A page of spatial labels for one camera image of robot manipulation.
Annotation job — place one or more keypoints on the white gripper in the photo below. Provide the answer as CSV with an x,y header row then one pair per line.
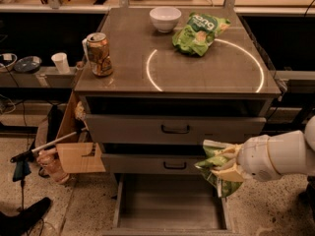
x,y
254,157

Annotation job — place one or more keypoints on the green jalapeno chip bag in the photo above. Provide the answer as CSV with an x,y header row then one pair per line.
x,y
213,162

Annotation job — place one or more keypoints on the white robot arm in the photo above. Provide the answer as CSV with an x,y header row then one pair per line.
x,y
293,152

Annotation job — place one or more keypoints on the grey drawer cabinet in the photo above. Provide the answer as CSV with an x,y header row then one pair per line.
x,y
152,78

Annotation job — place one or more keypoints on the open bottom grey drawer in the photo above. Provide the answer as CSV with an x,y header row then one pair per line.
x,y
168,205

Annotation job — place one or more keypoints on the middle grey drawer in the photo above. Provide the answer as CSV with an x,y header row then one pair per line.
x,y
151,164

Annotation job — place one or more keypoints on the green chip bag behind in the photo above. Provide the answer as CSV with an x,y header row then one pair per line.
x,y
199,33

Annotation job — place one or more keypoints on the top grey drawer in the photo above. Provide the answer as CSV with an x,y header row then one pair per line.
x,y
171,130

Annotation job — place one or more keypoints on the white ceramic bowl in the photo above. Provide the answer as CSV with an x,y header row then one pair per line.
x,y
165,18

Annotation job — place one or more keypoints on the brown cardboard box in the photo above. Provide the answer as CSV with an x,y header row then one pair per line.
x,y
78,153

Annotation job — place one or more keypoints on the orange soda can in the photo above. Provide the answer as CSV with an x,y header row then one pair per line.
x,y
96,48

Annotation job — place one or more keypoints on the clear plastic bottle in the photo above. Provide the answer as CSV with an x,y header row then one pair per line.
x,y
51,164

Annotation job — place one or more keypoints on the white paper cup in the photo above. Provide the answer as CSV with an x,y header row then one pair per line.
x,y
61,62

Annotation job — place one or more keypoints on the grabber stick tool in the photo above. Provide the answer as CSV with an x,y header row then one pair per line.
x,y
24,155

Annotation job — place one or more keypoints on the dark round plate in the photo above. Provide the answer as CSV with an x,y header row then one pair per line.
x,y
29,64

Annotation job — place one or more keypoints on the small bowl at left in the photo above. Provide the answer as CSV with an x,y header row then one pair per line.
x,y
7,62

